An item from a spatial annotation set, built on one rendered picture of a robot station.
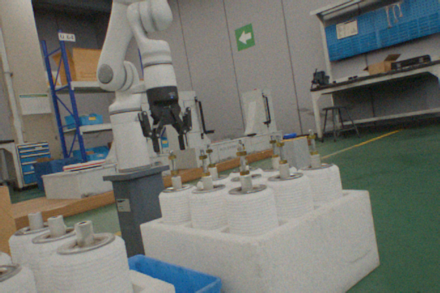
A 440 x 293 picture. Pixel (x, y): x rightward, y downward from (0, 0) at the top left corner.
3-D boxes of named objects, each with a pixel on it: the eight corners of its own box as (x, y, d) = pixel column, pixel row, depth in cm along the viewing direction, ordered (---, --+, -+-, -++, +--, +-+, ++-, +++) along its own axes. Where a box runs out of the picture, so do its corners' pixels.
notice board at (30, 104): (21, 115, 614) (18, 94, 612) (51, 112, 650) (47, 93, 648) (22, 114, 612) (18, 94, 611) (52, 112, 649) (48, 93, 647)
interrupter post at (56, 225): (48, 239, 58) (44, 218, 58) (63, 234, 60) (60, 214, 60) (53, 241, 56) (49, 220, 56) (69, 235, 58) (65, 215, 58)
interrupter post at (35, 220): (29, 231, 67) (25, 214, 67) (42, 227, 69) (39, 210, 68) (32, 233, 65) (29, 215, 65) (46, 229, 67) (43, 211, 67)
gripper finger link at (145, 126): (140, 111, 84) (150, 135, 86) (133, 114, 83) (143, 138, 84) (146, 110, 82) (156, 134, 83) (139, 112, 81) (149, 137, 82)
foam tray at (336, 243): (152, 295, 90) (139, 224, 89) (257, 244, 115) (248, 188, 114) (274, 350, 60) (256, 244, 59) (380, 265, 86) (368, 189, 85)
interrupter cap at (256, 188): (275, 188, 68) (274, 184, 68) (241, 197, 65) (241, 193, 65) (253, 186, 75) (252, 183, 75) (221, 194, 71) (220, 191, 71)
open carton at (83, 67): (55, 89, 565) (49, 56, 563) (95, 88, 621) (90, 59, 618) (75, 81, 529) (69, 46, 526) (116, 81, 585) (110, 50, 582)
